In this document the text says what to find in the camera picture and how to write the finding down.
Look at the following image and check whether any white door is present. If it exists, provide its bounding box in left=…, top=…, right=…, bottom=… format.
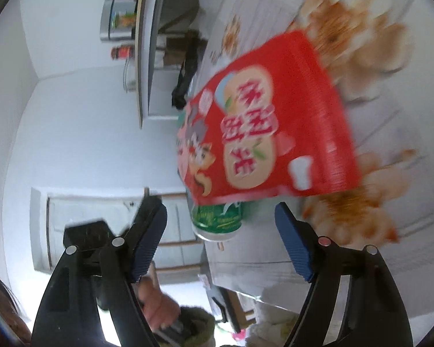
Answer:
left=31, top=187, right=203, bottom=272

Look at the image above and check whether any wooden chair dark seat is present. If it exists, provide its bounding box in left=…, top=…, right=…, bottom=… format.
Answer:
left=206, top=285, right=257, bottom=333

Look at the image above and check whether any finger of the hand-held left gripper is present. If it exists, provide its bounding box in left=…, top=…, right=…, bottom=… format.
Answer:
left=125, top=194, right=161, bottom=238

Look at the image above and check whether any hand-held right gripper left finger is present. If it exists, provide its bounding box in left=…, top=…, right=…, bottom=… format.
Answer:
left=31, top=202, right=169, bottom=347

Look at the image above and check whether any white fluffy robe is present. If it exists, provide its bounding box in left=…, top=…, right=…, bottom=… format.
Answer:
left=246, top=296, right=304, bottom=347

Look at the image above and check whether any steel pot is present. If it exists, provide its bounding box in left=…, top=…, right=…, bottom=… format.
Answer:
left=100, top=0, right=138, bottom=42

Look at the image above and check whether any green can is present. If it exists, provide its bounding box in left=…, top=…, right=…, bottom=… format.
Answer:
left=190, top=202, right=244, bottom=243

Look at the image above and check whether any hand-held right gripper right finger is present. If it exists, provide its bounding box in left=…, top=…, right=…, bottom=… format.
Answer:
left=274, top=202, right=415, bottom=347

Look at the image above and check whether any white desk wooden top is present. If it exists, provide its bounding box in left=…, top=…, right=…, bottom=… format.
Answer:
left=135, top=0, right=203, bottom=129

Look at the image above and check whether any red jar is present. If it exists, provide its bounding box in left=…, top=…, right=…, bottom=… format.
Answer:
left=110, top=44, right=135, bottom=61

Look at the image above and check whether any red snack bag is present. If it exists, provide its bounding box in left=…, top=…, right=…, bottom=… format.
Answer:
left=175, top=30, right=360, bottom=206

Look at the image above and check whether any person's left hand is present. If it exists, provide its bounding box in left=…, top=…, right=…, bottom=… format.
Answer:
left=137, top=260, right=183, bottom=330

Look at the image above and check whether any floral tablecloth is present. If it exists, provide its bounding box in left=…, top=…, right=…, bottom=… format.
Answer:
left=197, top=0, right=434, bottom=315

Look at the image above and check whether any person's dark hair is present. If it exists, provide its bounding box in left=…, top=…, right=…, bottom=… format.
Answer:
left=0, top=267, right=33, bottom=347

